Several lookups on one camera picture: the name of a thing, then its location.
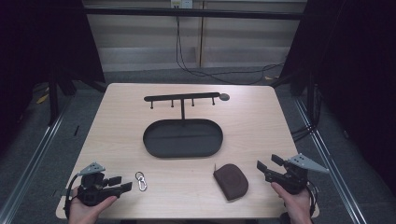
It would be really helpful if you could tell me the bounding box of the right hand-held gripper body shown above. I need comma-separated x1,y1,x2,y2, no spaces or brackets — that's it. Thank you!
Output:
263,152,331,196

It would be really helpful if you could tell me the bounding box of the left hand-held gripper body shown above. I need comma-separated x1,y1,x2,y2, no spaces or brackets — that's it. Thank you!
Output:
76,161,121,207

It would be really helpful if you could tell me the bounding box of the silver carabiner keyring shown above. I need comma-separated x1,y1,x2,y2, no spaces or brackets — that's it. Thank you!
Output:
134,171,149,192

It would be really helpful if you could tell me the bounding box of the brown leather pouch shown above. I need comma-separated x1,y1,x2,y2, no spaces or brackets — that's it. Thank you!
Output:
212,163,249,202

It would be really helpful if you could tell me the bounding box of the black hook rack with tray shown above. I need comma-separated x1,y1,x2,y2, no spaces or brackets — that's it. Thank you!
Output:
142,91,231,159

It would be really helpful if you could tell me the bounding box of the person's left hand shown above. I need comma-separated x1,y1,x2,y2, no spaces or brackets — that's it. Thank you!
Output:
67,186,119,224

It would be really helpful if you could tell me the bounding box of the person's right hand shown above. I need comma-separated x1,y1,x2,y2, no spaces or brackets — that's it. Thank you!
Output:
270,182,315,224

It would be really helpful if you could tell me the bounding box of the black metal stand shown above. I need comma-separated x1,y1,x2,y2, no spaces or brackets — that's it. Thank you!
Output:
305,74,316,127
47,70,61,126

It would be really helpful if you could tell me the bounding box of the yellow tape strip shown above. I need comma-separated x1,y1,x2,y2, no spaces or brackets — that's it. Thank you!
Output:
35,92,50,105

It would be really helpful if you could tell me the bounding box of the dark curtain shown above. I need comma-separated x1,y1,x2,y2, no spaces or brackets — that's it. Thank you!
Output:
278,0,396,189
0,0,106,152

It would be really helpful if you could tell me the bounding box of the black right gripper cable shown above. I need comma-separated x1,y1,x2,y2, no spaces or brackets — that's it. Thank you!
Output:
305,183,320,218

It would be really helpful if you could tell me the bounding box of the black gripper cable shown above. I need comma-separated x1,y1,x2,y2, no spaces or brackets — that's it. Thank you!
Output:
63,174,82,219
305,183,320,218

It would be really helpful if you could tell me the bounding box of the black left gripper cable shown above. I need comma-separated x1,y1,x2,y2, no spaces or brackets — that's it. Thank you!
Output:
63,174,82,219

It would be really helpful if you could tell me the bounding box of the bundle of black floor cables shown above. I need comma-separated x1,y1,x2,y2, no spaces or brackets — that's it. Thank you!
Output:
290,123,316,143

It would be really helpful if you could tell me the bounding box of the metal floor rail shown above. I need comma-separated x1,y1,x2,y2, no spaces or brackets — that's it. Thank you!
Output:
0,101,74,224
293,95,370,224

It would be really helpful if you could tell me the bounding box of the black cable along wall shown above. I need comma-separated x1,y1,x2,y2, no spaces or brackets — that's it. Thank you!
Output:
175,15,286,86

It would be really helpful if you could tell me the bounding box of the black horizontal frame bar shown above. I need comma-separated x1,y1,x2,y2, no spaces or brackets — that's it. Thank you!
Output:
83,7,304,21

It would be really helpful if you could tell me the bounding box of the white wall socket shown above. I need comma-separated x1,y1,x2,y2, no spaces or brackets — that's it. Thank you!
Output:
170,0,194,9

